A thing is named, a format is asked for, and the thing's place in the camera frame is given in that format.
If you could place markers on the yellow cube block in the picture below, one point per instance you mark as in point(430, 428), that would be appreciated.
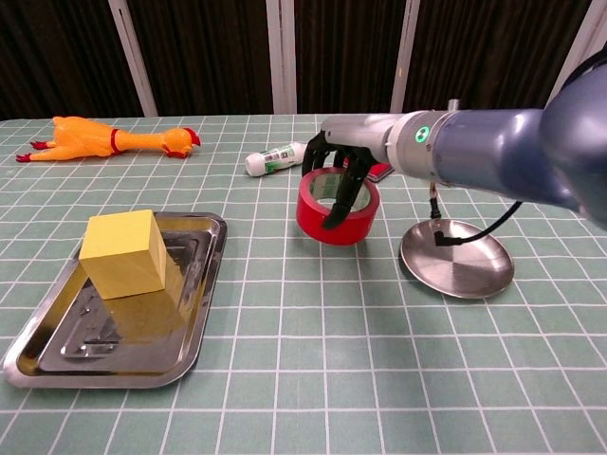
point(123, 265)

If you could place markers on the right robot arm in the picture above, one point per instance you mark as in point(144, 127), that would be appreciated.
point(498, 147)

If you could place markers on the white frame post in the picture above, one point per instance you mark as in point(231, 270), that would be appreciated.
point(281, 57)
point(405, 57)
point(585, 38)
point(135, 61)

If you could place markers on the red tape roll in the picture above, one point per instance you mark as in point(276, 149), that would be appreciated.
point(332, 227)

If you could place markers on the round steel plate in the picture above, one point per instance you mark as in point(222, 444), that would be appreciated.
point(455, 270)

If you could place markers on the red flat rectangular box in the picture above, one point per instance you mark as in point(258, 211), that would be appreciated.
point(379, 173)

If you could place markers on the green checked tablecloth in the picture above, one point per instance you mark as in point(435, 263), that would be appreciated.
point(332, 379)

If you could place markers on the white bottle green label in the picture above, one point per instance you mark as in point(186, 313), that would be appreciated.
point(272, 158)

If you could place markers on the rectangular steel tray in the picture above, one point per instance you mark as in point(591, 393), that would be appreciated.
point(142, 351)

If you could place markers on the orange rubber chicken toy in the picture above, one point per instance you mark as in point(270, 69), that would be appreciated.
point(85, 140)

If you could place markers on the dark pleated curtain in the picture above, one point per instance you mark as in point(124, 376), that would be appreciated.
point(213, 57)

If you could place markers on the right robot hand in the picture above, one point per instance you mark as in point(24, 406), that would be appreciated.
point(360, 137)

